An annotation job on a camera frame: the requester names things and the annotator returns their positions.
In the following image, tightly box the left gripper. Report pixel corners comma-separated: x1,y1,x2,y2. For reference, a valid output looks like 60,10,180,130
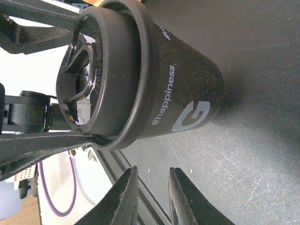
0,84,103,180

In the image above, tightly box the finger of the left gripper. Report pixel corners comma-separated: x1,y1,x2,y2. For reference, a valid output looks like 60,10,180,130
0,0,79,54

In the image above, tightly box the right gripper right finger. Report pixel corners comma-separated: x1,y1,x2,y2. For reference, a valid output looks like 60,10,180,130
168,167,233,225

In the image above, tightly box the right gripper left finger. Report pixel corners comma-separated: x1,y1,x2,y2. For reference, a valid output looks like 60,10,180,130
76,166,138,225

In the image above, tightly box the black paper cup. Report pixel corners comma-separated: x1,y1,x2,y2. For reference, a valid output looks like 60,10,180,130
100,0,226,150

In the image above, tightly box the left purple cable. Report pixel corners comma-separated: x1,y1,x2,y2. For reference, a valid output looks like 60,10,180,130
37,150,78,218

